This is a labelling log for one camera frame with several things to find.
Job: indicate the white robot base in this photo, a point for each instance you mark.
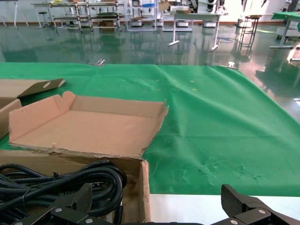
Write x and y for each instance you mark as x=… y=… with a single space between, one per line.
x=136 y=23
x=182 y=24
x=209 y=24

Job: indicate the green covered work table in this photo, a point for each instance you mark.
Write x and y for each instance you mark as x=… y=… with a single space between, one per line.
x=288 y=15

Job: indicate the open brown cardboard box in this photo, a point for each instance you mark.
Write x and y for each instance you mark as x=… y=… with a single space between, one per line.
x=7 y=112

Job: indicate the round black stool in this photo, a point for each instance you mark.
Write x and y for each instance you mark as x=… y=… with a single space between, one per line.
x=43 y=13

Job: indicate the white table with grey legs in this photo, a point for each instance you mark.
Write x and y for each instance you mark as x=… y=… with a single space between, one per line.
x=197 y=16

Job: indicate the green table cloth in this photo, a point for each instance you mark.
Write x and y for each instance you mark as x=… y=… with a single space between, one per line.
x=211 y=129

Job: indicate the tall black stool frame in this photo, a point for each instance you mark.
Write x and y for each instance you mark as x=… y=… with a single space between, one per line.
x=252 y=17

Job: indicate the metal shelving rack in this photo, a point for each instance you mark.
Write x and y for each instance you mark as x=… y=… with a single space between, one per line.
x=105 y=16
x=65 y=17

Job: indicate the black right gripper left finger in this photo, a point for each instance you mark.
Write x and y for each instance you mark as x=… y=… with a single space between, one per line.
x=82 y=199

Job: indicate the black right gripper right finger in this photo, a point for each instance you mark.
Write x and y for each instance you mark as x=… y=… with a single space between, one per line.
x=230 y=199

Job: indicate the brown carton on rack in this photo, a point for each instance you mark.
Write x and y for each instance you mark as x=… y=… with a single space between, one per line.
x=164 y=5

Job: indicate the silver cloth clamp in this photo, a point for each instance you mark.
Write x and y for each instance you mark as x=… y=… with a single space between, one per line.
x=100 y=62
x=231 y=63

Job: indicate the cardboard box with torn lid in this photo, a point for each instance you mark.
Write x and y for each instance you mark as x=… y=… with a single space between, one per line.
x=93 y=131

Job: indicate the white wheeled cart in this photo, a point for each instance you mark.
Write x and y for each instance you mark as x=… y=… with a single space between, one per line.
x=290 y=31

